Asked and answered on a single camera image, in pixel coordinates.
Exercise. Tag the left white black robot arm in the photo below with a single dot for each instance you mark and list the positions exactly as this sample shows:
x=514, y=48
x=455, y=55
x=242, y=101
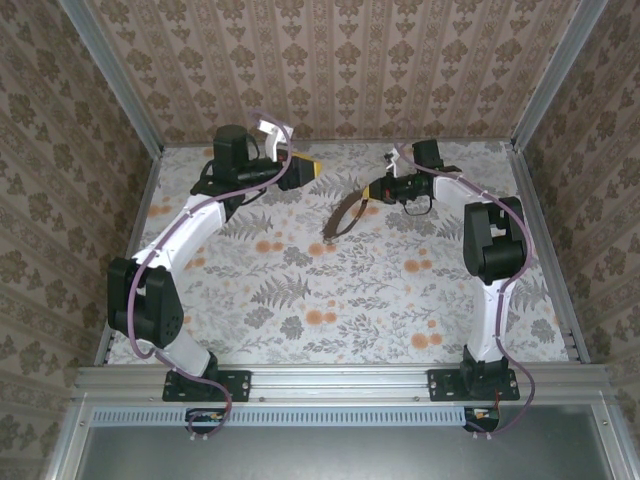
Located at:
x=175, y=240

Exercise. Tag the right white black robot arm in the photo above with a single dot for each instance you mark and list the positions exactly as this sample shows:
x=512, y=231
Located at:
x=492, y=320

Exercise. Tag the floral patterned table cover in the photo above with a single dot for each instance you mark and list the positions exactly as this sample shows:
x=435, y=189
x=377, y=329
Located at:
x=350, y=310

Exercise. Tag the grey metal front panel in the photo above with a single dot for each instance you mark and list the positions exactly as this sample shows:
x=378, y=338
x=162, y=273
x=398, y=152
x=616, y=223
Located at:
x=350, y=455

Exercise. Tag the aluminium table side rail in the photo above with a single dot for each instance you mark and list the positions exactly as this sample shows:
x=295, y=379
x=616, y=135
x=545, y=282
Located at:
x=142, y=210
x=550, y=250

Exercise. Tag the aluminium frame post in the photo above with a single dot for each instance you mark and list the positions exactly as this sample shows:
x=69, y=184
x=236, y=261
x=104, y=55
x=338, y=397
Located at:
x=115, y=80
x=555, y=75

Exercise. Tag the aluminium mounting rail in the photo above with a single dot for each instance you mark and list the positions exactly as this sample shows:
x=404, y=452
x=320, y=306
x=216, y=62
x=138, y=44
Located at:
x=340, y=382

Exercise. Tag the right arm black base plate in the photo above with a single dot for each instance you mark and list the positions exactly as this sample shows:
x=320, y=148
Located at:
x=445, y=385

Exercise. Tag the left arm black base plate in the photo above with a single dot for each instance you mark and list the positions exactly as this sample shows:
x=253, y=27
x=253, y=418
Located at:
x=235, y=385

